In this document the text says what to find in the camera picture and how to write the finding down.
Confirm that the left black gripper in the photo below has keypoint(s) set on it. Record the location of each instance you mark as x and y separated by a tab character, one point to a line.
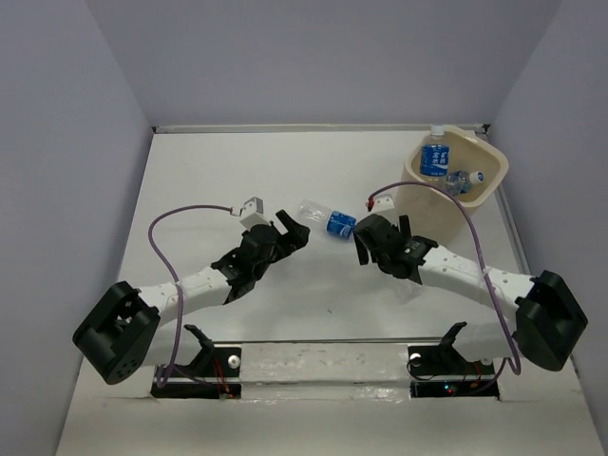
294	239

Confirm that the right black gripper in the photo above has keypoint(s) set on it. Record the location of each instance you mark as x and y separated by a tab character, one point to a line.
363	251

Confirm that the blue label bottle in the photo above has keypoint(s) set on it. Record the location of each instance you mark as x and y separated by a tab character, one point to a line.
454	183
434	154
331	222
476	178

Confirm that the clear unlabelled bottle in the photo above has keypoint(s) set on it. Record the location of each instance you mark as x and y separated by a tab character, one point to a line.
406	291

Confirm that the blue label bottle front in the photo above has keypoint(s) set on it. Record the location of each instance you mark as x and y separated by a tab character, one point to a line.
476	178

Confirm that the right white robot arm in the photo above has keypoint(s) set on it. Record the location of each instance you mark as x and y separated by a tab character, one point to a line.
538	317

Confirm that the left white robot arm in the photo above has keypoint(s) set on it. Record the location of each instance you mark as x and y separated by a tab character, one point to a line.
117	334

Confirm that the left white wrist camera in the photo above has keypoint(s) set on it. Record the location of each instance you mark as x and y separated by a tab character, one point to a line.
250	213

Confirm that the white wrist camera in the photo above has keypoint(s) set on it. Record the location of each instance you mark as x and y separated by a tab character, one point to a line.
250	213
380	203

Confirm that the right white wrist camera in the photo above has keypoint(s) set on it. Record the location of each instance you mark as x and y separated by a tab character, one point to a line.
380	203

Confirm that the aluminium table rail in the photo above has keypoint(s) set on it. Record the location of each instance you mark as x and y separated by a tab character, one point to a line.
287	127

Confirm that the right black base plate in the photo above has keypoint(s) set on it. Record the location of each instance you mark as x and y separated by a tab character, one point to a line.
434	376

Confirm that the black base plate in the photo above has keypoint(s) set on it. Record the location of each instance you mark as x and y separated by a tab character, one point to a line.
218	379
434	376

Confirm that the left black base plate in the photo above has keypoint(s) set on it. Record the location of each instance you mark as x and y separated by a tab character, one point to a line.
218	379

